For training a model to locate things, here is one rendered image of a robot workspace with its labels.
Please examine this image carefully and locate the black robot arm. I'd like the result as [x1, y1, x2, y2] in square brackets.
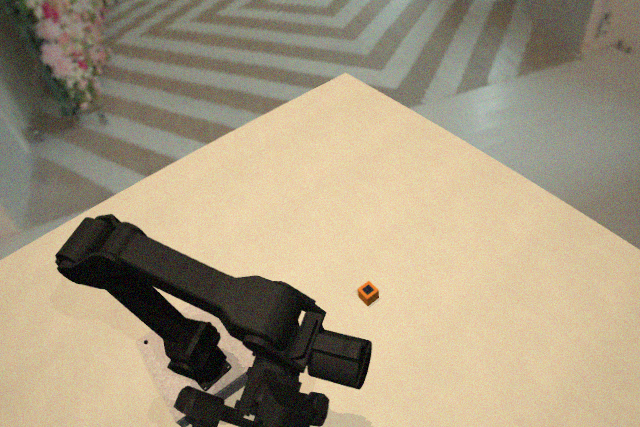
[55, 214, 372, 427]

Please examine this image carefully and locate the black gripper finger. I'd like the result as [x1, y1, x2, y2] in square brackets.
[185, 415, 208, 427]

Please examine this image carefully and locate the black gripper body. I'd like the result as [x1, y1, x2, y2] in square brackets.
[173, 358, 300, 427]

